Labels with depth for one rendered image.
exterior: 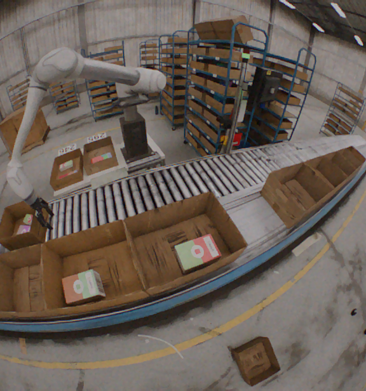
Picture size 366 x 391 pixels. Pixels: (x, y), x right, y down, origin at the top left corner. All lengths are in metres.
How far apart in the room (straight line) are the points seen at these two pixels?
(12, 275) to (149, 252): 0.84
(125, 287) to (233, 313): 1.15
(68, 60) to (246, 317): 2.03
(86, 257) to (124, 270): 0.20
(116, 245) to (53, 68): 0.79
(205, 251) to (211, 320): 1.03
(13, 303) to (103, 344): 0.94
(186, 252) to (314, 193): 0.97
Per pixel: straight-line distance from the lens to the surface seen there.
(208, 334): 1.62
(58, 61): 0.71
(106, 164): 1.39
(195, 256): 0.67
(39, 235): 1.20
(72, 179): 1.41
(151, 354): 1.65
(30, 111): 0.91
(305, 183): 1.30
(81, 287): 0.74
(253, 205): 0.98
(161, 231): 0.79
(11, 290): 1.13
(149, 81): 1.06
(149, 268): 0.73
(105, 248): 0.82
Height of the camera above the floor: 1.59
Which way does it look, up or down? 49 degrees down
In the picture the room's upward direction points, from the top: 2 degrees clockwise
